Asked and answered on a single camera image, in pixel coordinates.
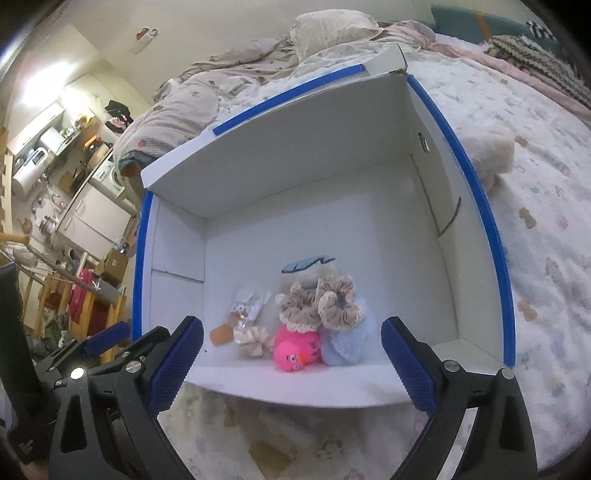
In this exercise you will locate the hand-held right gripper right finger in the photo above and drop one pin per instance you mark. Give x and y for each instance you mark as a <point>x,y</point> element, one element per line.
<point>408,364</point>

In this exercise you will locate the patterned knit blanket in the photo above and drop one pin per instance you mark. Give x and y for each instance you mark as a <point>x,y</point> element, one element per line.
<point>540,60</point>

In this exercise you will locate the beige lace scrunchie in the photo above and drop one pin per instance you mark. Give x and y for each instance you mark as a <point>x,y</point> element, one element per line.
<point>300,307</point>
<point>334,300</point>

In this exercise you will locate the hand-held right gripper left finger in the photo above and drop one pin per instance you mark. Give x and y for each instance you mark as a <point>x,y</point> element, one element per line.
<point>178,360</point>

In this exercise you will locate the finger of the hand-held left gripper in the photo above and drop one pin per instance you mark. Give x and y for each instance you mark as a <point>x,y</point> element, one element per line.
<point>147,341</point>
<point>108,339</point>

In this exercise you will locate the white wall cabinet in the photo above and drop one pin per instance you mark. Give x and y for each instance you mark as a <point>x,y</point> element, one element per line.
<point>37,124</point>

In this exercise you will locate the beige floral quilt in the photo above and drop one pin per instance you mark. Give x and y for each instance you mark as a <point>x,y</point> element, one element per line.
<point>194,97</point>

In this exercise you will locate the white water heater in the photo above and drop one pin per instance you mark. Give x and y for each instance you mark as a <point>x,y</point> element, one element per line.
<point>27,170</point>

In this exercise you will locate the cream ruffled scrunchie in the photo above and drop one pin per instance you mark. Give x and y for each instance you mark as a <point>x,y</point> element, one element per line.
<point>254,341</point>

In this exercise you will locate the white washing machine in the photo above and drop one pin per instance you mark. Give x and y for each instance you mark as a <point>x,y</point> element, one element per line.
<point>111,180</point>

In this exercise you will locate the cream plush toy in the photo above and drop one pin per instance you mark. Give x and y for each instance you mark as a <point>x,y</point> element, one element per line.
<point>489,152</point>

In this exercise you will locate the pink rubber toy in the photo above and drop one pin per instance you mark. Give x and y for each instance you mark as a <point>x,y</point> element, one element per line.
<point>295,350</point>

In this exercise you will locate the white base cabinet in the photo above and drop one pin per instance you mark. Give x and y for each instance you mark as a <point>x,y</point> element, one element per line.
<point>92,221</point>

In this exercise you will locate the hanging dark clothes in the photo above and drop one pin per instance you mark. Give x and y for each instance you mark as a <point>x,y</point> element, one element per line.
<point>117,115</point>

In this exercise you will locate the brown cardboard box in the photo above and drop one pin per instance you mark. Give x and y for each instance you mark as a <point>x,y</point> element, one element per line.
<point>114,266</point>

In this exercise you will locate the teal headboard cushion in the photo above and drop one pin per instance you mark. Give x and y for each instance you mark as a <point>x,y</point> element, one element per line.
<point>461,21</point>

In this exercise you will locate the white bunny hair clip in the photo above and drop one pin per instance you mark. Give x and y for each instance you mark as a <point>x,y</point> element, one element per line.
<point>247,307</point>

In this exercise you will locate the tan paper card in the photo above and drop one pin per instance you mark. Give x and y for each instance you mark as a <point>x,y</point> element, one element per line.
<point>270,454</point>

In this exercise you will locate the wooden rack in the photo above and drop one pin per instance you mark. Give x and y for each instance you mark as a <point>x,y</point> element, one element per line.
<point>69,295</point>

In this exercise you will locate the light blue fluffy scrunchie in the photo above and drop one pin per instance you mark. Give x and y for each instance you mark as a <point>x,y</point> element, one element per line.
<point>346,344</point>

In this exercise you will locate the pink blanket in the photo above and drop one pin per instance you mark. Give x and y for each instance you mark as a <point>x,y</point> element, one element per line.
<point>461,50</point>

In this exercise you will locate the black white striped cloth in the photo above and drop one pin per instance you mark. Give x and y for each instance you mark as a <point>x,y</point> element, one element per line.
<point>540,30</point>

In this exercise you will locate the blue cardboard box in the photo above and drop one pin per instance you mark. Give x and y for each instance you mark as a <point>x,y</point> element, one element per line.
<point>323,194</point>

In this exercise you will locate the wall hook with red item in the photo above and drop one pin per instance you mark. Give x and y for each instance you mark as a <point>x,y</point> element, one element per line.
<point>145,39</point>

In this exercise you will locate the cream lace pillow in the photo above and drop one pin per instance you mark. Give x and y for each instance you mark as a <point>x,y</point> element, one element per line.
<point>332,32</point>

